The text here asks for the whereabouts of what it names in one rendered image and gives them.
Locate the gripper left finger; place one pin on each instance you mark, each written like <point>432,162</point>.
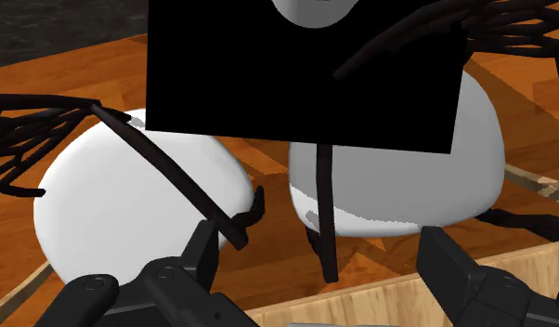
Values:
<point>171,290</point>

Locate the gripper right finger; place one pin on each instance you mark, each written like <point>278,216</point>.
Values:
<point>478,294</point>

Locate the light wood table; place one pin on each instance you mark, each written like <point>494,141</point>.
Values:
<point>379,303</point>

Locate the white shell chair black legs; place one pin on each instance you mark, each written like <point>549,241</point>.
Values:
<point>112,199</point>
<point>397,190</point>

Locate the black robot stand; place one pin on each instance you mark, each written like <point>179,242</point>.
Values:
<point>261,77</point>

